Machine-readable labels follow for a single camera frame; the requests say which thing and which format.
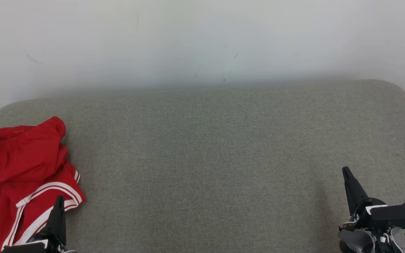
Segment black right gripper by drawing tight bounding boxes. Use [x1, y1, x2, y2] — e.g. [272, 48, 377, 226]
[339, 167, 393, 253]

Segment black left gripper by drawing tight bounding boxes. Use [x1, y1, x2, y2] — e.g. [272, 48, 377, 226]
[0, 195, 68, 253]

